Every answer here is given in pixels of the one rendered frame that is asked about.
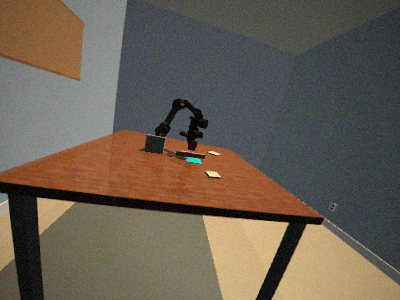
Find tan wooden bar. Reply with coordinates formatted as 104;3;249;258
176;151;205;159

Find red cup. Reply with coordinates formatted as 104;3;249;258
188;141;198;151

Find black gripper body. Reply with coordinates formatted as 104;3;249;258
179;125;198;138

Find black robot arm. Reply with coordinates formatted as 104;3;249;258
154;99;208;138

